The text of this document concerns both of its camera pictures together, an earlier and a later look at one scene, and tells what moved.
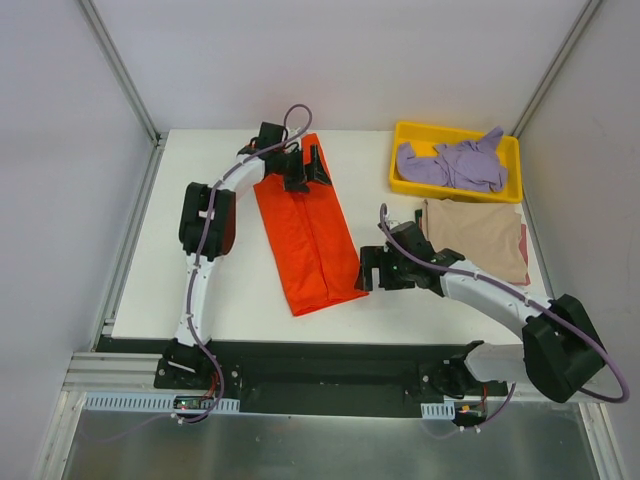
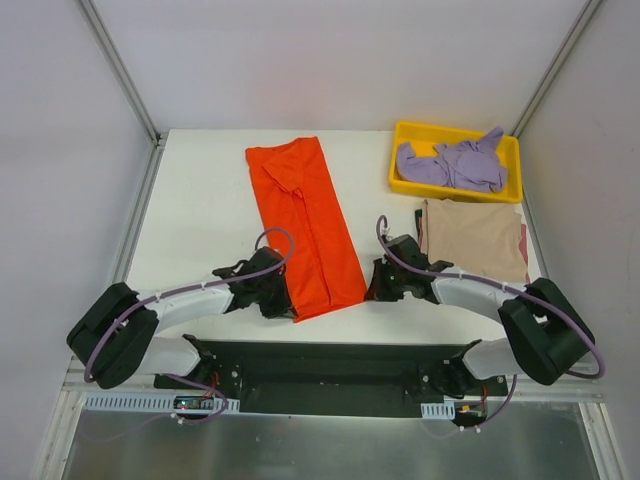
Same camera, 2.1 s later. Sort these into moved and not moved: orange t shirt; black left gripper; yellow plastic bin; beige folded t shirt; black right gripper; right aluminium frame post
Moved: black left gripper; black right gripper
Not moved: beige folded t shirt; orange t shirt; right aluminium frame post; yellow plastic bin
